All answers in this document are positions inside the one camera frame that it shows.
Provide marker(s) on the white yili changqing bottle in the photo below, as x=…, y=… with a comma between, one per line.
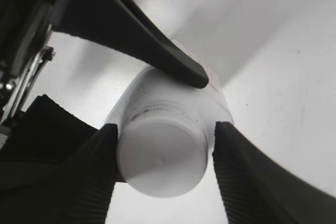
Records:
x=152, y=89

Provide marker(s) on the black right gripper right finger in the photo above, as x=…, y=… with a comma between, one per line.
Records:
x=255, y=189

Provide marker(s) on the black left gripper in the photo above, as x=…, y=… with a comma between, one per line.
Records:
x=25, y=32

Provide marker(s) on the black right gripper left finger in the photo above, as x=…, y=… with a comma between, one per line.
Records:
x=56, y=168

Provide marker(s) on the white screw cap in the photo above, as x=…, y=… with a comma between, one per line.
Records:
x=161, y=155

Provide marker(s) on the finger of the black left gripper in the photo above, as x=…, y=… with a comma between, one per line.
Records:
x=121, y=25

